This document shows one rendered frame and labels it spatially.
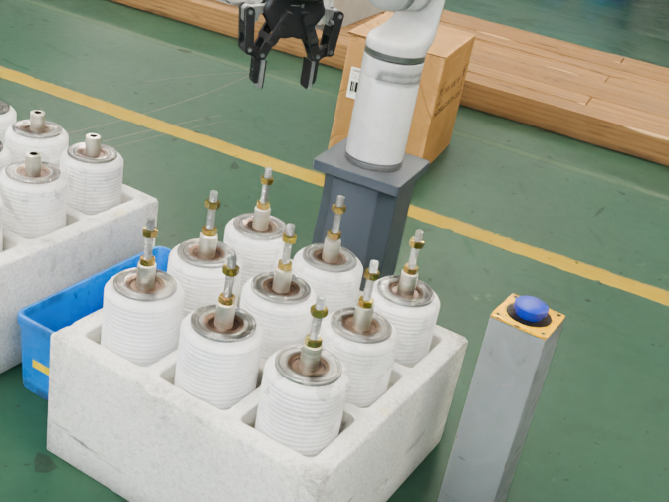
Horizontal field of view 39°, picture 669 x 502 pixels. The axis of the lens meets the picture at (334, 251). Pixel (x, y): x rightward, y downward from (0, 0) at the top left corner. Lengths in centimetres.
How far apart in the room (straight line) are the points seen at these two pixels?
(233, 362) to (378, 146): 50
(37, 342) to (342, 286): 42
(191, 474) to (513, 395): 38
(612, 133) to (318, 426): 192
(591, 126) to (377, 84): 148
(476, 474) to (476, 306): 62
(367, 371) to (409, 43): 52
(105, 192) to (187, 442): 51
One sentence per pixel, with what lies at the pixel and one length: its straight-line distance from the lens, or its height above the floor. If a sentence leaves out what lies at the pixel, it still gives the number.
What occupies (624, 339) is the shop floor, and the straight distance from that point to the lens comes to 182.
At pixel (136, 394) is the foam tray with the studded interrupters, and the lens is 112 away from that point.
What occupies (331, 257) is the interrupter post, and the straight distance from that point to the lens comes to 126.
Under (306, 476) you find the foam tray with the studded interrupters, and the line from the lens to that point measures 102.
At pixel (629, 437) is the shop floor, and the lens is 156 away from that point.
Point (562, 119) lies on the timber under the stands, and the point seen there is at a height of 5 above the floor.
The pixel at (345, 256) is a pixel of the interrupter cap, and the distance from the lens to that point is 128.
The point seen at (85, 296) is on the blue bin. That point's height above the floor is 9.
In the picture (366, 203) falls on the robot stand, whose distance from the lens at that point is 145.
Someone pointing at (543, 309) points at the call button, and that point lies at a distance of 111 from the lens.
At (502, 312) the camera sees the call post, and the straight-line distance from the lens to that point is 111.
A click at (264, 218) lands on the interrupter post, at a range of 131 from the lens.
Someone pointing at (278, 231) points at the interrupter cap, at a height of 25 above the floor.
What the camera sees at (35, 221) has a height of 20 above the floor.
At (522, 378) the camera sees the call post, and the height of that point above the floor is 25.
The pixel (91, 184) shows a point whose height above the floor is 22.
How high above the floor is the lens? 84
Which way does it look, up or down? 27 degrees down
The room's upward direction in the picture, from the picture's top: 11 degrees clockwise
